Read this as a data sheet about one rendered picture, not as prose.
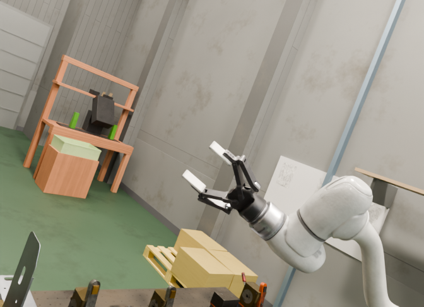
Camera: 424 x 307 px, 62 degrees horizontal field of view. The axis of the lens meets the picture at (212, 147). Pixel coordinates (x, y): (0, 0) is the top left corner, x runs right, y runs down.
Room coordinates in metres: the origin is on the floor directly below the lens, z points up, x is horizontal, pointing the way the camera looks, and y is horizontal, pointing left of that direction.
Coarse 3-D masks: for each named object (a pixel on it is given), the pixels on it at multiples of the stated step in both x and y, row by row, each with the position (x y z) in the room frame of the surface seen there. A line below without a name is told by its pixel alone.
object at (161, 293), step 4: (156, 292) 1.49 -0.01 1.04; (160, 292) 1.50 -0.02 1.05; (164, 292) 1.51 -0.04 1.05; (152, 296) 1.50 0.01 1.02; (156, 296) 1.48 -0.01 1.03; (160, 296) 1.47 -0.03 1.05; (164, 296) 1.48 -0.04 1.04; (152, 300) 1.50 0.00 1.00; (156, 300) 1.48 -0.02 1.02; (160, 300) 1.46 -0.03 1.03; (164, 300) 1.45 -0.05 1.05; (152, 304) 1.49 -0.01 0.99; (156, 304) 1.47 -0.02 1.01; (160, 304) 1.45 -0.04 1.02; (164, 304) 1.45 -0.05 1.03
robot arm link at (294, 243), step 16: (288, 224) 0.89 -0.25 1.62; (304, 224) 0.87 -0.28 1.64; (272, 240) 0.89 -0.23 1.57; (288, 240) 0.88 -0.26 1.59; (304, 240) 0.87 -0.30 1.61; (320, 240) 0.87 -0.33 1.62; (288, 256) 0.89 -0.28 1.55; (304, 256) 0.88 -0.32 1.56; (320, 256) 0.89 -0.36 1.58; (304, 272) 0.92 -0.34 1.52
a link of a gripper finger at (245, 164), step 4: (244, 156) 0.87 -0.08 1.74; (240, 160) 0.85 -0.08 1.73; (244, 160) 0.87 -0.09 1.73; (240, 164) 0.86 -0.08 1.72; (244, 164) 0.86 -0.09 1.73; (248, 164) 0.87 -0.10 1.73; (244, 168) 0.86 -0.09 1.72; (248, 168) 0.87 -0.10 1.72; (244, 172) 0.87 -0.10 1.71; (248, 172) 0.86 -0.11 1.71; (252, 172) 0.88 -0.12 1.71; (248, 176) 0.87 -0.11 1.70; (252, 176) 0.88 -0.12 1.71; (248, 180) 0.87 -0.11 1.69; (252, 180) 0.87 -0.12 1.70; (256, 180) 0.89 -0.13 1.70; (252, 184) 0.87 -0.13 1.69; (260, 184) 0.89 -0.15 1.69; (252, 188) 0.88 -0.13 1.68; (256, 188) 0.88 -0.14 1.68; (256, 192) 0.88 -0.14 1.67
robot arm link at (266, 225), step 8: (264, 208) 0.90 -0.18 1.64; (272, 208) 0.90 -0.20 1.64; (264, 216) 0.88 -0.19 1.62; (272, 216) 0.89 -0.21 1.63; (280, 216) 0.90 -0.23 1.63; (256, 224) 0.89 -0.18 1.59; (264, 224) 0.88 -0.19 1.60; (272, 224) 0.88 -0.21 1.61; (280, 224) 0.89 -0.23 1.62; (256, 232) 0.91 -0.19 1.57; (264, 232) 0.89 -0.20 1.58; (272, 232) 0.89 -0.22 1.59
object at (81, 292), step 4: (76, 288) 1.29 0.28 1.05; (80, 288) 1.30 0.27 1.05; (84, 288) 1.31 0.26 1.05; (76, 292) 1.27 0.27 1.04; (80, 292) 1.27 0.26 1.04; (84, 292) 1.28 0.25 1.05; (72, 296) 1.29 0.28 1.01; (76, 296) 1.27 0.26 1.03; (80, 296) 1.25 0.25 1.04; (84, 296) 1.26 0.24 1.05; (72, 300) 1.28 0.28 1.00; (76, 300) 1.26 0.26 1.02; (80, 300) 1.24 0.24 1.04; (84, 300) 1.24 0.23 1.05; (72, 304) 1.27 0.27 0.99; (76, 304) 1.25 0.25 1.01; (80, 304) 1.23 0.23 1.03; (84, 304) 1.24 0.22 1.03
